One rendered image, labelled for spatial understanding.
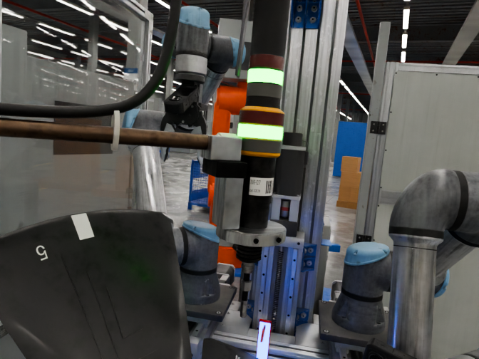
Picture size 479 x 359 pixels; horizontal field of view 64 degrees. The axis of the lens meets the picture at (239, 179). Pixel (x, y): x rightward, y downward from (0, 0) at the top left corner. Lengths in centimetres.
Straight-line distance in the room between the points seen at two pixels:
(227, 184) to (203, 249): 81
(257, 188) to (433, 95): 195
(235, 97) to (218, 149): 405
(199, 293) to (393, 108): 147
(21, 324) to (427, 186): 66
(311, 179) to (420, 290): 59
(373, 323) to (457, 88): 146
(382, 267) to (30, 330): 91
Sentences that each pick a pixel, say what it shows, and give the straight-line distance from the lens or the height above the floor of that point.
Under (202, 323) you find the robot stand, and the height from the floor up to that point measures 99.
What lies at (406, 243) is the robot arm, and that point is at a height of 138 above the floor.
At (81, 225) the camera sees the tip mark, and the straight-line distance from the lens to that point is 47.
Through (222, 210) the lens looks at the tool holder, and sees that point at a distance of 35.
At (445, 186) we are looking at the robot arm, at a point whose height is 149.
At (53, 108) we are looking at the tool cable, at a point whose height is 156.
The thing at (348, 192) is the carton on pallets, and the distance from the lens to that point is 969.
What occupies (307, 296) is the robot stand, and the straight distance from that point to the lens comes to 135.
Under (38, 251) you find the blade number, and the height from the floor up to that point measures 142.
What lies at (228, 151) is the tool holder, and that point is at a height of 154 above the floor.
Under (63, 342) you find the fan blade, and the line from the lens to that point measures 43.
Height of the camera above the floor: 155
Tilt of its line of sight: 7 degrees down
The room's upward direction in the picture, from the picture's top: 5 degrees clockwise
